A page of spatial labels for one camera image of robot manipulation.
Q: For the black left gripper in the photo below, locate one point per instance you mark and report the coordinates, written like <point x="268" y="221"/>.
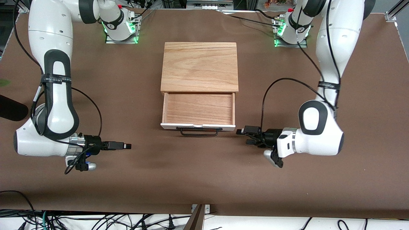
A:
<point x="272" y="134"/>

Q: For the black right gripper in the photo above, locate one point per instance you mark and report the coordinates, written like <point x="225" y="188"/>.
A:
<point x="93" y="142"/>

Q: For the white-fronted wooden drawer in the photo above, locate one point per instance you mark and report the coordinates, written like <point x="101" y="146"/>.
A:
<point x="198" y="108"/>

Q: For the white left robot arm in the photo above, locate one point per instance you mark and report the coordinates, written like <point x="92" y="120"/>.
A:
<point x="338" y="38"/>

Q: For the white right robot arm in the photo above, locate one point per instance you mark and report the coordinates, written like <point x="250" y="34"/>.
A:
<point x="51" y="35"/>

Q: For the wooden drawer cabinet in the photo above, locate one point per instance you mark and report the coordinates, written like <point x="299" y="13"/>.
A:
<point x="199" y="67"/>

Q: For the dark slanted bar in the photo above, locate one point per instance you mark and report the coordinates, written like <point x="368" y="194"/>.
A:
<point x="195" y="220"/>

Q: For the black rounded cylinder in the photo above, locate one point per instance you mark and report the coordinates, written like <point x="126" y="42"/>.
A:
<point x="11" y="110"/>

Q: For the white multi-port device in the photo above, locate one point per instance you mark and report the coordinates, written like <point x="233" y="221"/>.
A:
<point x="209" y="4"/>

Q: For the small metal table bracket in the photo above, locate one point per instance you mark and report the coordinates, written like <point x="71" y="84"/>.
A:
<point x="207" y="208"/>

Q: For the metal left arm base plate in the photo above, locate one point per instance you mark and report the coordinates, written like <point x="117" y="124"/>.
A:
<point x="302" y="45"/>

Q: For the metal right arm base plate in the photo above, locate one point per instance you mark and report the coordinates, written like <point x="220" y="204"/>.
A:
<point x="110" y="41"/>

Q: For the aluminium frame corner bracket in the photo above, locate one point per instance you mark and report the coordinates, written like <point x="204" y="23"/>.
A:
<point x="391" y="16"/>
<point x="23" y="9"/>

